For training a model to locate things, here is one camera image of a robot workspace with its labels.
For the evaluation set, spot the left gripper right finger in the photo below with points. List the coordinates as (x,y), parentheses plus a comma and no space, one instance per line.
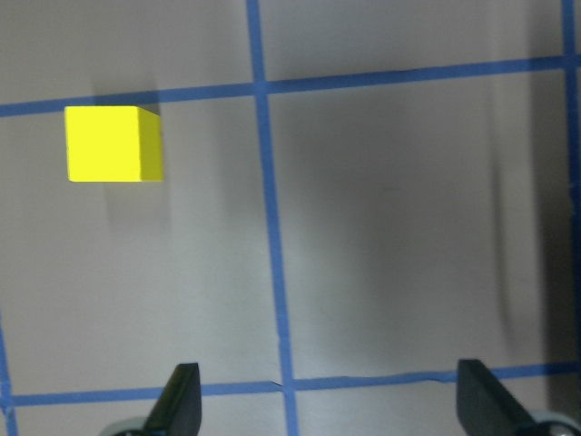
(484,406)

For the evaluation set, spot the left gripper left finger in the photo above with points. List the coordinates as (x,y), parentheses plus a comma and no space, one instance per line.
(178,411)

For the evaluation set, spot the yellow cube block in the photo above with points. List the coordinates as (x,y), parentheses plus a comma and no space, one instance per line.
(113,144)

